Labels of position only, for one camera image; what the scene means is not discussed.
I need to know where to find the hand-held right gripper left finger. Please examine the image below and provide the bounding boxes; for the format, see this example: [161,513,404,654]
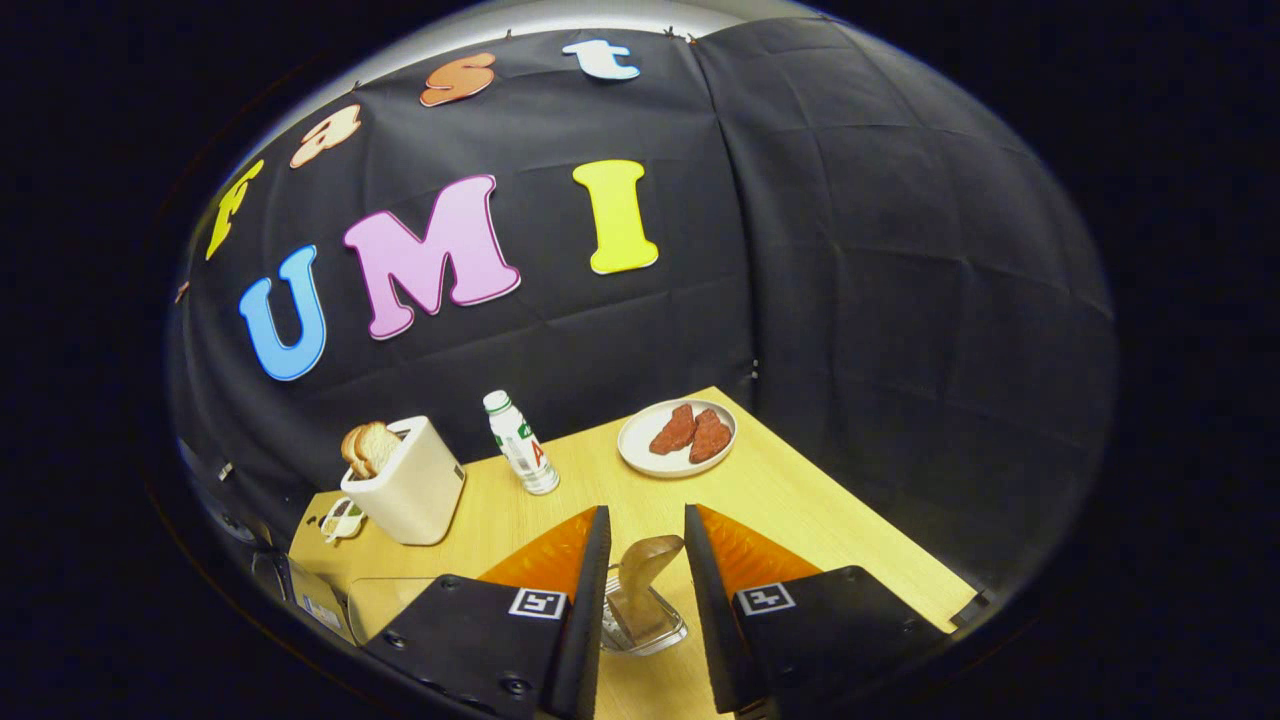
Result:
[362,505,613,720]

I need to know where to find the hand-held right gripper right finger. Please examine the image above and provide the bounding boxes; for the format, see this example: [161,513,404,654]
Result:
[684,503,946,716]

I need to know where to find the metal wire chopstick holder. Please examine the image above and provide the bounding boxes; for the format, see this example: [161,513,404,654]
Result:
[600,565,689,656]

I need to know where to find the wooden spoon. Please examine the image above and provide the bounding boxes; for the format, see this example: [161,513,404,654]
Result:
[618,535,686,621]

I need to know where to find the dark grey rice cooker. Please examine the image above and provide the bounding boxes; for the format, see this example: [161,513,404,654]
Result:
[250,550,356,646]

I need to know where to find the white round plate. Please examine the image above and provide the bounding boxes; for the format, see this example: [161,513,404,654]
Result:
[617,399,738,479]

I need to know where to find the red meat piece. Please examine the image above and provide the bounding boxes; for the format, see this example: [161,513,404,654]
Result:
[650,404,697,456]
[688,409,733,464]

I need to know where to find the white milk bottle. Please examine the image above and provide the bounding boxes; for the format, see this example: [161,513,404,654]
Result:
[483,390,561,496]

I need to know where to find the white toaster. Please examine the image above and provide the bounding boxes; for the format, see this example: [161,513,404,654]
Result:
[340,415,467,546]

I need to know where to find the white divided grain dish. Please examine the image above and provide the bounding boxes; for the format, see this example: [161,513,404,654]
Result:
[320,497,366,544]

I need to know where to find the bread slice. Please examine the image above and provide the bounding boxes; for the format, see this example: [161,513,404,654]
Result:
[341,424,376,479]
[355,421,403,476]

